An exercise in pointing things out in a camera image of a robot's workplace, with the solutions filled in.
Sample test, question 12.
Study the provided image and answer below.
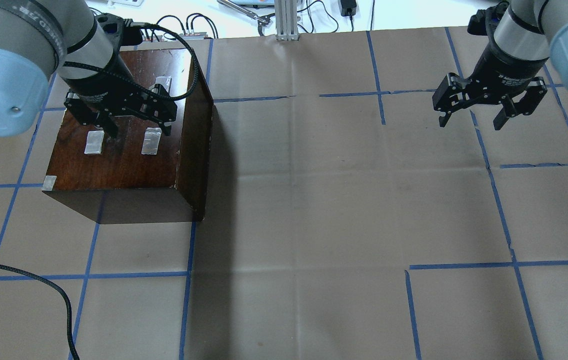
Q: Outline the black idle gripper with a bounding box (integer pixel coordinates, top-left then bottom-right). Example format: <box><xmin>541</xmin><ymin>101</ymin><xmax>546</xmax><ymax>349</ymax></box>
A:
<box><xmin>432</xmin><ymin>68</ymin><xmax>549</xmax><ymax>131</ymax></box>

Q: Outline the black gripper over cabinet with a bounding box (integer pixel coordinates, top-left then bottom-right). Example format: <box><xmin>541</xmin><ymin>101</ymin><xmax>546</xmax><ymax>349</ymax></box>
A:
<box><xmin>64</xmin><ymin>83</ymin><xmax>177</xmax><ymax>139</ymax></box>

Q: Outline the silver robot arm over cabinet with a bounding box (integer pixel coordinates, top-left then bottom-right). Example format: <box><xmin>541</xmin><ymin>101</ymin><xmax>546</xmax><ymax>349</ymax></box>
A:
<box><xmin>0</xmin><ymin>0</ymin><xmax>177</xmax><ymax>138</ymax></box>

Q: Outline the dark wooden drawer cabinet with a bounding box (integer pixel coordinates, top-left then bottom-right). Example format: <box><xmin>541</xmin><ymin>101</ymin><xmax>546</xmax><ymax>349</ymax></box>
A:
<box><xmin>42</xmin><ymin>48</ymin><xmax>214</xmax><ymax>224</ymax></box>

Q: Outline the silver connector block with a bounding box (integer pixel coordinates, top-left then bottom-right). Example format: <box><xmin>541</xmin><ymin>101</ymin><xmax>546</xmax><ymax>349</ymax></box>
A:
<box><xmin>179</xmin><ymin>31</ymin><xmax>210</xmax><ymax>40</ymax></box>

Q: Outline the grey tape patch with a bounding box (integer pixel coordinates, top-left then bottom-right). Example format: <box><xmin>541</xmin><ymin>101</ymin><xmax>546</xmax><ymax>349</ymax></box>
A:
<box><xmin>154</xmin><ymin>76</ymin><xmax>172</xmax><ymax>92</ymax></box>
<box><xmin>83</xmin><ymin>130</ymin><xmax>105</xmax><ymax>155</ymax></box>
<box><xmin>140</xmin><ymin>127</ymin><xmax>163</xmax><ymax>156</ymax></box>

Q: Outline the black power adapter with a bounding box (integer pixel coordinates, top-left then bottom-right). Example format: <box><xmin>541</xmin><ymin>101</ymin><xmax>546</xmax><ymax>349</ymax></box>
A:
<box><xmin>339</xmin><ymin>0</ymin><xmax>358</xmax><ymax>18</ymax></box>

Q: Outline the aluminium extrusion post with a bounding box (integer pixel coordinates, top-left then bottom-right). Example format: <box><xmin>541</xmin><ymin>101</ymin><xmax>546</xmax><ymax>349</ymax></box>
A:
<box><xmin>274</xmin><ymin>0</ymin><xmax>299</xmax><ymax>41</ymax></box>

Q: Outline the black braided cable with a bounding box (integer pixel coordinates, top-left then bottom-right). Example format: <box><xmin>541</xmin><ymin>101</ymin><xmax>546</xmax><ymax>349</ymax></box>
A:
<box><xmin>0</xmin><ymin>259</ymin><xmax>81</xmax><ymax>360</ymax></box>

